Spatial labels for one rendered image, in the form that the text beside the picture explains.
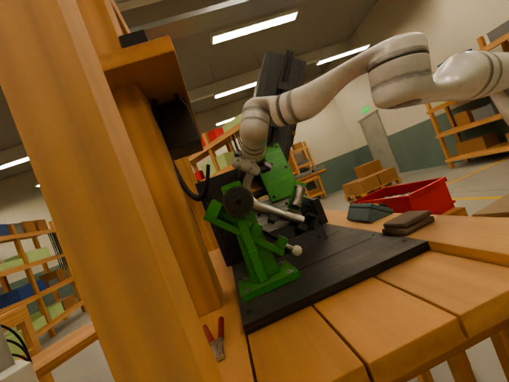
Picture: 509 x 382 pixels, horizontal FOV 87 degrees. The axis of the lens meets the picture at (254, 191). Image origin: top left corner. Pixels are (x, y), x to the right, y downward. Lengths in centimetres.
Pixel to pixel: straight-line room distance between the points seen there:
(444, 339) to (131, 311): 39
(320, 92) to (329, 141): 1052
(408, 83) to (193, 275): 61
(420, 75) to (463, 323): 36
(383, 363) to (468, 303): 15
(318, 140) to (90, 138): 1064
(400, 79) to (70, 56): 45
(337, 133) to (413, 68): 1079
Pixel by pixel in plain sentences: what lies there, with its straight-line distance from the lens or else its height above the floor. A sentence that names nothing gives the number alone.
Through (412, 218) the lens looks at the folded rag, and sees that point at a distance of 75.
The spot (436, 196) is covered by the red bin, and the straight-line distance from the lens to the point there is 120.
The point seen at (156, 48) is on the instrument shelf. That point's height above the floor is 152.
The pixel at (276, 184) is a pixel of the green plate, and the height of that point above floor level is 112.
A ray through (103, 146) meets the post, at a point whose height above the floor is 124.
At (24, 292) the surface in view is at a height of 96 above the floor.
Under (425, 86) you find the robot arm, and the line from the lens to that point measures 52.
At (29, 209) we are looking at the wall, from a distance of 1176.
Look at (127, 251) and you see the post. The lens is 34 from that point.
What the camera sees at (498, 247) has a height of 90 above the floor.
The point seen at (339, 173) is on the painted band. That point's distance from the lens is 1100.
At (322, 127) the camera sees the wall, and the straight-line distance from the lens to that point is 1109.
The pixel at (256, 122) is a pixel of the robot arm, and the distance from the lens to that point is 63.
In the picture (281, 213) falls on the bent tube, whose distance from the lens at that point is 90.
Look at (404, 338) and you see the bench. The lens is 44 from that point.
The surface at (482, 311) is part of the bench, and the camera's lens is 49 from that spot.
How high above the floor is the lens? 113
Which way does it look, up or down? level
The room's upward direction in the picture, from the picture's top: 21 degrees counter-clockwise
